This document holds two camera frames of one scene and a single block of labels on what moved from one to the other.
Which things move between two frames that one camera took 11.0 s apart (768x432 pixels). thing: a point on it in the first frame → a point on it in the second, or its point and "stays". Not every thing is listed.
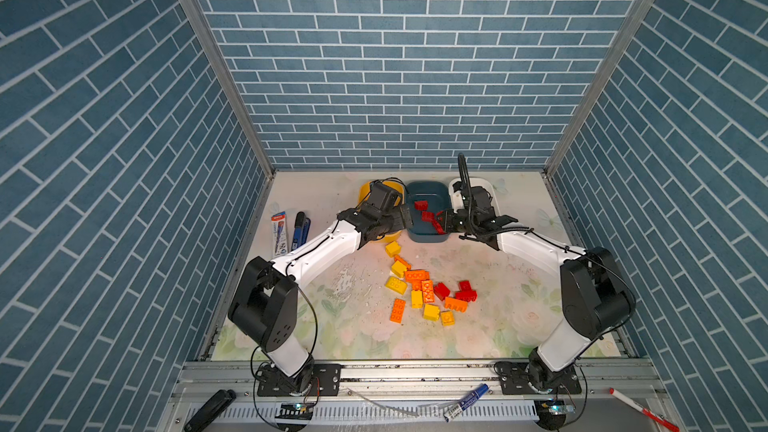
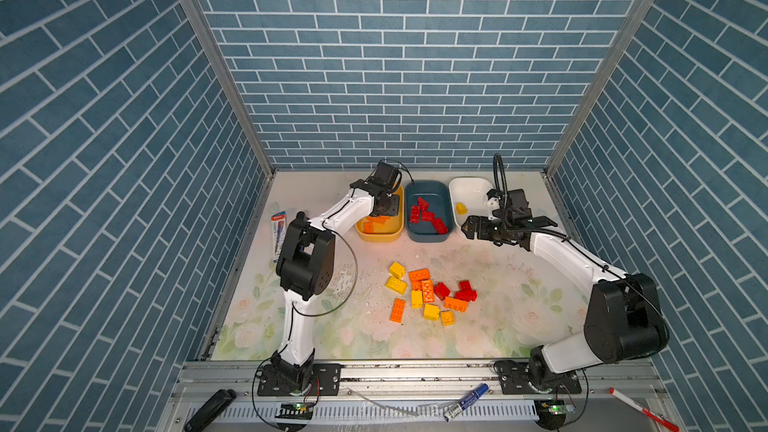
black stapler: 210,409 stays
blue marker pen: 472,397 stays
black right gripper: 447,217 → 481,230
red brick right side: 464,292 stays
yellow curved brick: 396,284 stays
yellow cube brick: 393,249 → 397,270
